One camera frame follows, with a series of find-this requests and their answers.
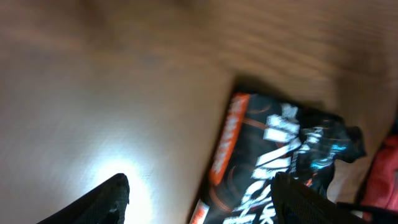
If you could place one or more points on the black orange patterned jersey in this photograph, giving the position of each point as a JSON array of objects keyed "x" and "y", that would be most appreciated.
[{"x": 261, "y": 137}]

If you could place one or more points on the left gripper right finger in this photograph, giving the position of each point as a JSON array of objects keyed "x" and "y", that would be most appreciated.
[{"x": 295, "y": 203}]

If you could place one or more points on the red printed t-shirt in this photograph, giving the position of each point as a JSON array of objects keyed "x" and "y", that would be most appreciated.
[{"x": 381, "y": 185}]

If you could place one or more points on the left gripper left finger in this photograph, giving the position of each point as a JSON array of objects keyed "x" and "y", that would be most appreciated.
[{"x": 105, "y": 204}]

